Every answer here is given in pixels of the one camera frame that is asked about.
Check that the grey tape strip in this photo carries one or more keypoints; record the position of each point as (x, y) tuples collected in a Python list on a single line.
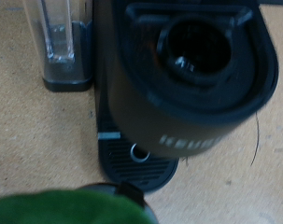
[(109, 135)]

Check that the green lid reusable coffee pod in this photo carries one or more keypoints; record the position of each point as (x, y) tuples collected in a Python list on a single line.
[(69, 208)]

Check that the clear water reservoir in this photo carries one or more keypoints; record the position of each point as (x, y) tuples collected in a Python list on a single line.
[(58, 37)]

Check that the black Keurig coffee machine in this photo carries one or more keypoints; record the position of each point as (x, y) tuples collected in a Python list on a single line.
[(184, 109)]

